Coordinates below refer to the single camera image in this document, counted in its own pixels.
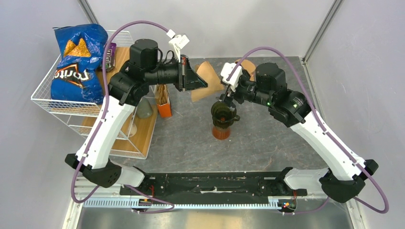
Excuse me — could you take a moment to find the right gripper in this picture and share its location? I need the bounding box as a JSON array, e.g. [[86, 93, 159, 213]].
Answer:
[[216, 71, 273, 111]]

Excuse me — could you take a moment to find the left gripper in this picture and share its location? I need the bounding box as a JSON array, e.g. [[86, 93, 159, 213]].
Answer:
[[145, 54, 208, 92]]

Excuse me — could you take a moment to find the dark green ceramic dripper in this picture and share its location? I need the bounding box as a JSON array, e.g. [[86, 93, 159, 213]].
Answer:
[[211, 101, 240, 129]]

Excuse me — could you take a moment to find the orange liquid glass beaker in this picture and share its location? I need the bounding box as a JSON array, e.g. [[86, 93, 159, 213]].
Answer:
[[212, 126, 231, 140]]

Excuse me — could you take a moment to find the brown paper coffee filter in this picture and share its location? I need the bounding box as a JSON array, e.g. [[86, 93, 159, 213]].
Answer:
[[241, 60, 256, 81]]

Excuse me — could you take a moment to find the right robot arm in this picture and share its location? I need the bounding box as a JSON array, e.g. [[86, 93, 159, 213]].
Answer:
[[220, 62, 378, 203]]

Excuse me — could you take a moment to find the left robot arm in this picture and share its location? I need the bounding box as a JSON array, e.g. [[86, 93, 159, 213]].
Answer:
[[65, 39, 208, 195]]

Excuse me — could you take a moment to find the orange filter holder box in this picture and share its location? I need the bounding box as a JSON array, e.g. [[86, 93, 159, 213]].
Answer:
[[157, 102, 172, 118]]

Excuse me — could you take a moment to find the cream bottle on shelf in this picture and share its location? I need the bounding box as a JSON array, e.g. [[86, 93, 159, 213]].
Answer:
[[126, 113, 138, 138]]

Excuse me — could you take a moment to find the purple candy packet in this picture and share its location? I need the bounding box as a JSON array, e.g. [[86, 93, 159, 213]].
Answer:
[[104, 42, 117, 72]]

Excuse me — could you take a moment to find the blue Doritos chip bag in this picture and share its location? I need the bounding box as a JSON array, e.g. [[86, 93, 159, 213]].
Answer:
[[50, 23, 108, 104]]

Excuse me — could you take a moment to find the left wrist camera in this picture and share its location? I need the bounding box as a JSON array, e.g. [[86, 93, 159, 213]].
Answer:
[[166, 29, 190, 62]]

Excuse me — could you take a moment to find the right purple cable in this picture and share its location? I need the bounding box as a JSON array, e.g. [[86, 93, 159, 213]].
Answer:
[[226, 46, 389, 216]]

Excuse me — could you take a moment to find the purple cable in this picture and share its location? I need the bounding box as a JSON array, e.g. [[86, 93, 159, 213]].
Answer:
[[226, 46, 389, 216], [70, 20, 175, 215]]

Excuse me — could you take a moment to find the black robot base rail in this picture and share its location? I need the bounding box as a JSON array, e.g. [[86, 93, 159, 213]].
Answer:
[[137, 171, 308, 205]]

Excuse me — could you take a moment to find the white wire shelf rack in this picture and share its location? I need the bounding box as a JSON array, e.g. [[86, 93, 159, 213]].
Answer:
[[31, 31, 158, 159]]

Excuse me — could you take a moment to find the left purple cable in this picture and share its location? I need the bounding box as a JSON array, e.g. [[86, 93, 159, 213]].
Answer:
[[70, 20, 175, 215]]

